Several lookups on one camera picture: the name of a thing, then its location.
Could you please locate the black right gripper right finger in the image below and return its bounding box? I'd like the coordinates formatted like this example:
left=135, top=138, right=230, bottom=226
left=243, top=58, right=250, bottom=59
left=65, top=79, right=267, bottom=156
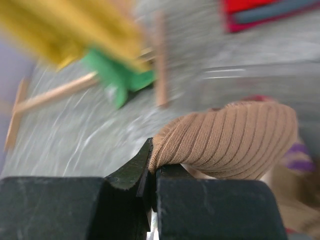
left=156, top=164, right=288, bottom=240

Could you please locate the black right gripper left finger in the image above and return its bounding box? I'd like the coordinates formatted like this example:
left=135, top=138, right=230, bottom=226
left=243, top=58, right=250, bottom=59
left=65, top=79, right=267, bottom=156
left=0, top=139, right=153, bottom=240

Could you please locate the brown patterned sock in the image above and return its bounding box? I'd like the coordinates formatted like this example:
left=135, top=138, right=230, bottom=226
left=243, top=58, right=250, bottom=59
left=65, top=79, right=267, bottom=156
left=148, top=101, right=298, bottom=180

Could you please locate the beige purple striped sock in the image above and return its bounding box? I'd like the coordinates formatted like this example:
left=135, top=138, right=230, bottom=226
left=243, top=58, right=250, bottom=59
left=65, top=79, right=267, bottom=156
left=268, top=141, right=320, bottom=240

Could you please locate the green fleece sock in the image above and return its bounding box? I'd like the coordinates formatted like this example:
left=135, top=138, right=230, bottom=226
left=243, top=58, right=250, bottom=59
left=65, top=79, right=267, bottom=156
left=82, top=48, right=156, bottom=109

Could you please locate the red fleece sock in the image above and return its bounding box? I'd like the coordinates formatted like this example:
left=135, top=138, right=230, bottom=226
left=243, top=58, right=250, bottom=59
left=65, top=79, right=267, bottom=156
left=240, top=94, right=277, bottom=103

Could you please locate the yellow cloth on hanger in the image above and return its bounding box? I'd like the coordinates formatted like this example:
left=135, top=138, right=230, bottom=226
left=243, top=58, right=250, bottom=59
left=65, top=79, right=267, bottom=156
left=0, top=0, right=150, bottom=72

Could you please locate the clear plastic storage bin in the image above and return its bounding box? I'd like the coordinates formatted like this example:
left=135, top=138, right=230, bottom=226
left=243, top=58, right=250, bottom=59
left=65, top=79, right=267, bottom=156
left=187, top=61, right=320, bottom=141

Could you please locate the folded red cloth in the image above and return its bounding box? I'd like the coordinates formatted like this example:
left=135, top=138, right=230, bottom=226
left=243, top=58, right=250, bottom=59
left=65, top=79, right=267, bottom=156
left=221, top=0, right=320, bottom=33

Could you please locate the folded grey-blue cloth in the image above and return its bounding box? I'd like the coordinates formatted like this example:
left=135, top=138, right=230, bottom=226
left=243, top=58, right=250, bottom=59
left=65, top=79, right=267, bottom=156
left=232, top=0, right=320, bottom=24

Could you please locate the wooden clothes rack frame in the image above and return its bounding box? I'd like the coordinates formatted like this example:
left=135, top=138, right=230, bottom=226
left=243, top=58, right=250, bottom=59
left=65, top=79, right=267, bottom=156
left=0, top=11, right=169, bottom=152

